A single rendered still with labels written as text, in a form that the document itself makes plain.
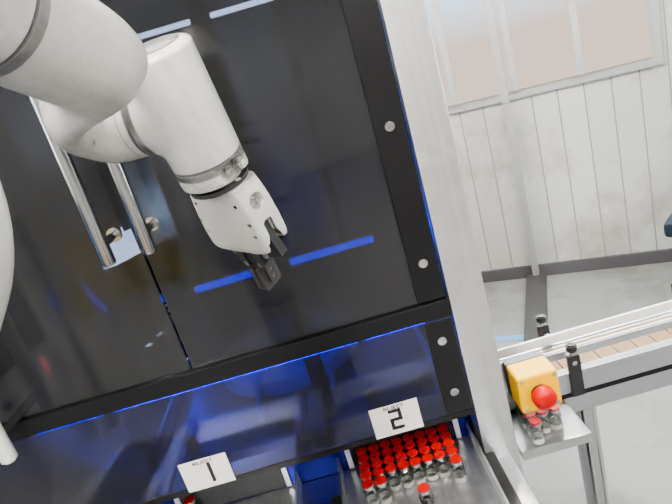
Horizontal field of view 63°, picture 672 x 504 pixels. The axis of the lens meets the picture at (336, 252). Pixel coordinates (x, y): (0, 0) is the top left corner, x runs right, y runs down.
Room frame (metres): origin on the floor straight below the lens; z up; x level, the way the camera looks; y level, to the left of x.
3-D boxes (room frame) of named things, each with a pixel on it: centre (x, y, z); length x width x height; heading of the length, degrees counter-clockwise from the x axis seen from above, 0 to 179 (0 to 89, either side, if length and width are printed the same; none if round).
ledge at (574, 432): (0.88, -0.28, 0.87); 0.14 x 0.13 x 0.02; 179
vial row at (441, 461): (0.81, -0.02, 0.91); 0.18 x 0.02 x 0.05; 89
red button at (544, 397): (0.79, -0.27, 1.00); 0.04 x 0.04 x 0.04; 89
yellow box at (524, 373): (0.84, -0.27, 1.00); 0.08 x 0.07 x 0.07; 179
